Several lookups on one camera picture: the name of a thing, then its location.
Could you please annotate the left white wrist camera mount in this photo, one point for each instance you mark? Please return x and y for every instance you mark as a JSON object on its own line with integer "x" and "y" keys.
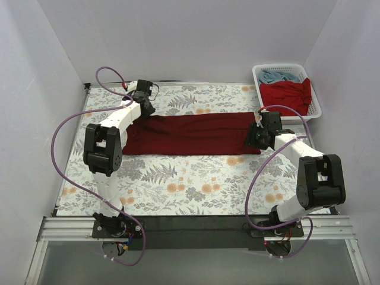
{"x": 130, "y": 87}

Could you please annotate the dark red t shirt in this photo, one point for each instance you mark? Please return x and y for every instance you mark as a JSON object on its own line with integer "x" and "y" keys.
{"x": 213, "y": 134}

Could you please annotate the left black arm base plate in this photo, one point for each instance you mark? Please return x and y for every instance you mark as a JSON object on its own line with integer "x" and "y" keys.
{"x": 124, "y": 228}

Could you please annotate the aluminium frame rail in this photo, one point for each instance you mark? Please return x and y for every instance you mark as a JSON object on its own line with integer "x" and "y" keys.
{"x": 198, "y": 250}

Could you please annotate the bright red t shirt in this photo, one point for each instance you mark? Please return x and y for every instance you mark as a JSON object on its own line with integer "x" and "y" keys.
{"x": 296, "y": 96}

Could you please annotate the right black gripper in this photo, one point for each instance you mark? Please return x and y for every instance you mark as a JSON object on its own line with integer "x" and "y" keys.
{"x": 252, "y": 138}

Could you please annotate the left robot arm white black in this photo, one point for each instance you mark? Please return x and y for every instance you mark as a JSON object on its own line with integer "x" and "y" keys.
{"x": 104, "y": 142}

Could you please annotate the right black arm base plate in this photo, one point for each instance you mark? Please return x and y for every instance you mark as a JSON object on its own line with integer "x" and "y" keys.
{"x": 276, "y": 231}

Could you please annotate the light blue t shirt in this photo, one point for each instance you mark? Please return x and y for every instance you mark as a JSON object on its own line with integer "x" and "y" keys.
{"x": 271, "y": 77}

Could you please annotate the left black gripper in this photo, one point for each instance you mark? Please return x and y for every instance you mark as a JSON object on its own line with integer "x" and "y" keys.
{"x": 149, "y": 108}

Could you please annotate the white plastic laundry basket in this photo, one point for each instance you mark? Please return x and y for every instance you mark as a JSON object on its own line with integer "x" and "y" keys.
{"x": 314, "y": 110}

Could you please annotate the floral patterned table mat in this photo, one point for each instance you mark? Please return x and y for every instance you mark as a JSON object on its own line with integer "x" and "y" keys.
{"x": 170, "y": 185}

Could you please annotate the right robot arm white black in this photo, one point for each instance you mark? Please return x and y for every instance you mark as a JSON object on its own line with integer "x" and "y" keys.
{"x": 320, "y": 180}

